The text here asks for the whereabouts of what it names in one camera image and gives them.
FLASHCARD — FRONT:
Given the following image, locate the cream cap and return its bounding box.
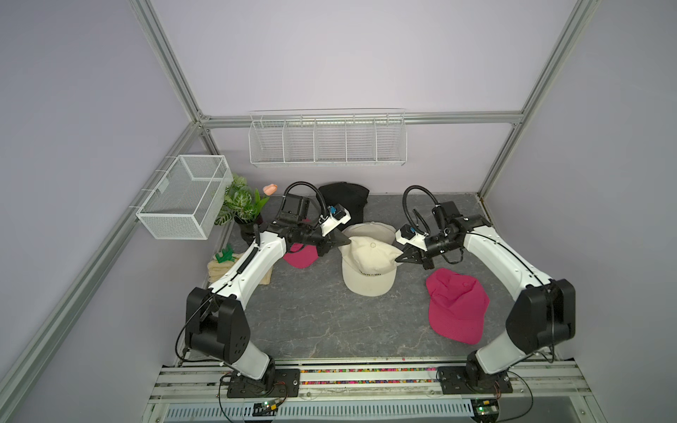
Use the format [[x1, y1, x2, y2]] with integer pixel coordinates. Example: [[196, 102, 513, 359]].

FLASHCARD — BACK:
[[342, 221, 396, 245], [338, 236, 402, 297]]

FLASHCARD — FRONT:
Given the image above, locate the black cap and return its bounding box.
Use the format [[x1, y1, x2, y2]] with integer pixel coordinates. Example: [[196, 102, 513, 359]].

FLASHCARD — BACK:
[[319, 182, 370, 226]]

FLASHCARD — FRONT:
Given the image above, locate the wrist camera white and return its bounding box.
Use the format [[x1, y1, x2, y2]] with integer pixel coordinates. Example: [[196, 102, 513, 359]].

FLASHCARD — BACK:
[[396, 224, 428, 251], [319, 204, 351, 237]]

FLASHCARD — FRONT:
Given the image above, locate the green circuit board left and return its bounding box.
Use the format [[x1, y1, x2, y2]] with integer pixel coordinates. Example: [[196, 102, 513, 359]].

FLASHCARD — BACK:
[[251, 402, 279, 417]]

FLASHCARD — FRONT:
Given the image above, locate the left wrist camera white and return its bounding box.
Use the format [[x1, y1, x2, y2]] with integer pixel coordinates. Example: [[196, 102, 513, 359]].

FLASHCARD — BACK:
[[319, 204, 351, 237]]

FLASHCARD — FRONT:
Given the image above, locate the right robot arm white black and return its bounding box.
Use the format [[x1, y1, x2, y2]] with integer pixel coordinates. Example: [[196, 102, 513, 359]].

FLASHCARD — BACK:
[[396, 186, 577, 390]]

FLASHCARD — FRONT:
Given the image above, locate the green artificial plant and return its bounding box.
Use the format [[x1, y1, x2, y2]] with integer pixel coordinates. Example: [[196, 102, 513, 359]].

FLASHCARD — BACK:
[[215, 174, 269, 226]]

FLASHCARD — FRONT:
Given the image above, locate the small green toy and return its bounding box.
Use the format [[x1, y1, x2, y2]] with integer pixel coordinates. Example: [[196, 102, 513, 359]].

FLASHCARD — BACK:
[[214, 244, 236, 264]]

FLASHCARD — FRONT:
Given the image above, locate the white slotted cable duct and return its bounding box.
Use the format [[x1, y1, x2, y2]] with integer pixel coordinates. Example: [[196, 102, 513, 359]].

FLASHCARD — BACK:
[[160, 399, 475, 422]]

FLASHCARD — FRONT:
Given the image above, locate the white wire cube basket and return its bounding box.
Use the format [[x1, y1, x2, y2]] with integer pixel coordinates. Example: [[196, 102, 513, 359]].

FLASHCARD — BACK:
[[136, 154, 233, 241]]

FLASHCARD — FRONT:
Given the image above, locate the green circuit board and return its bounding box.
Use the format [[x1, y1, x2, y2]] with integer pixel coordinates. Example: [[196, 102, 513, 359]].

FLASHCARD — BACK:
[[471, 399, 500, 422], [251, 402, 279, 417]]

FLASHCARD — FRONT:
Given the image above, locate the black plant pot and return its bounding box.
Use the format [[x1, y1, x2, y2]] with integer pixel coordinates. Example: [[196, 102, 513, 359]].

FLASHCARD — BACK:
[[234, 215, 264, 245]]

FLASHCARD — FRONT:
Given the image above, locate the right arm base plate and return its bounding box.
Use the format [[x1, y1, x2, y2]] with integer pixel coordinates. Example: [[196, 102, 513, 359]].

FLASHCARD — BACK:
[[435, 363, 513, 396]]

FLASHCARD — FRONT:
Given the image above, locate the pink cap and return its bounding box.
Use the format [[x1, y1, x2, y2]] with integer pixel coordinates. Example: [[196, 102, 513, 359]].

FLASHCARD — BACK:
[[283, 243, 319, 269], [426, 269, 490, 345]]

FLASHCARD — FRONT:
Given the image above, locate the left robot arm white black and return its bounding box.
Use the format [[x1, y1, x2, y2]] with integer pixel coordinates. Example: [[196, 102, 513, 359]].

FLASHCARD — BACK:
[[180, 182, 351, 382]]

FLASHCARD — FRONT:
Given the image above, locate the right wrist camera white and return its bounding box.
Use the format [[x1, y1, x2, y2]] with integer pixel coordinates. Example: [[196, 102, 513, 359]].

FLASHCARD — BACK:
[[396, 224, 428, 251]]

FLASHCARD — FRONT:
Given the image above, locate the pink tulip flower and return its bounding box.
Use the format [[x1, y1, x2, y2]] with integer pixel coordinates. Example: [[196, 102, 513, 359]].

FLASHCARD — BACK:
[[263, 184, 278, 197]]

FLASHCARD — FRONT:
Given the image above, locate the long white wire shelf basket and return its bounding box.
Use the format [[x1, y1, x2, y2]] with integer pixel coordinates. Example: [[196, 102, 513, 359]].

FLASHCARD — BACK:
[[249, 109, 408, 167]]

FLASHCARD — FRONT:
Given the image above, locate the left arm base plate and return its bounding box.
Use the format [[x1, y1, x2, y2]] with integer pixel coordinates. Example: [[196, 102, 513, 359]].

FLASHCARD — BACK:
[[227, 368, 301, 398]]

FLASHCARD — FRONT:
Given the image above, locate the green circuit board right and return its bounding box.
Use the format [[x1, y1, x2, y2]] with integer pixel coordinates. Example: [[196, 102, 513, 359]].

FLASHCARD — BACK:
[[471, 399, 500, 422]]

